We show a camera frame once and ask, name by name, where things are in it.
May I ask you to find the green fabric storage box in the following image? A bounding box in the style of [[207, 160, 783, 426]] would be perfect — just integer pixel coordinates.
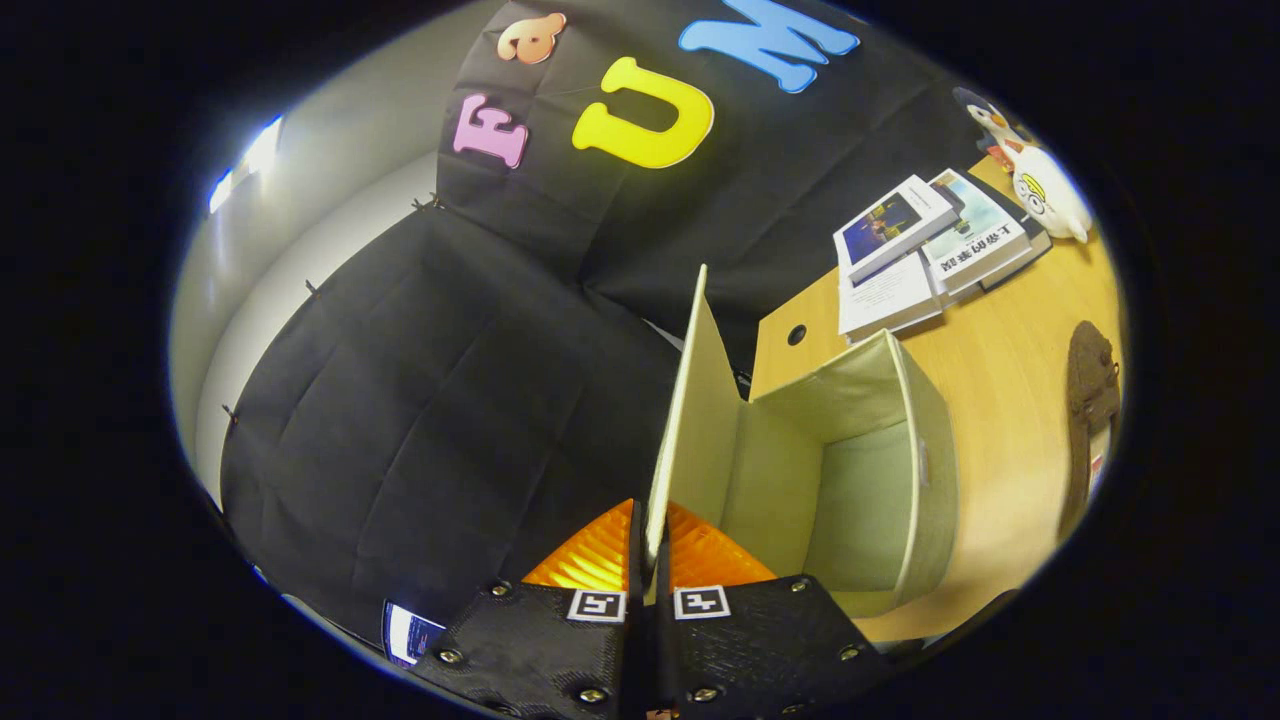
[[643, 264, 961, 619]]

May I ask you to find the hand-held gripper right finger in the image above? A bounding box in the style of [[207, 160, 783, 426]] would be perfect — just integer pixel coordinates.
[[655, 500, 891, 720]]

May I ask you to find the penguin plush toy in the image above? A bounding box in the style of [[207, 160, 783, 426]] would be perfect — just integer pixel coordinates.
[[952, 87, 1036, 173]]

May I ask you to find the brown fuzzy shoe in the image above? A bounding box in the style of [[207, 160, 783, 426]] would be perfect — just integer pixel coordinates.
[[1060, 320, 1123, 546]]

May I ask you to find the white seal plush toy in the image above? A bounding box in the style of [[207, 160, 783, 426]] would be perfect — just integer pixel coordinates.
[[1012, 145, 1093, 244]]

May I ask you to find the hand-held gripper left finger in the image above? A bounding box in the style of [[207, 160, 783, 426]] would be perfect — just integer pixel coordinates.
[[412, 500, 646, 720]]

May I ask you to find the black book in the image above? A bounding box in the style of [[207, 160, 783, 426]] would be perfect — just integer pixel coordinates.
[[980, 200, 1053, 293]]

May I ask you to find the blue and white object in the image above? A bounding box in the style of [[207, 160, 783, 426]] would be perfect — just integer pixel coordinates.
[[383, 601, 446, 668]]

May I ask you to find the white book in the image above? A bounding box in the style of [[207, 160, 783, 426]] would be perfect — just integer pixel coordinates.
[[838, 252, 943, 344]]

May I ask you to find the book with pale blue cover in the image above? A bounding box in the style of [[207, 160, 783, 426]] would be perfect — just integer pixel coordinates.
[[920, 168, 1031, 298]]

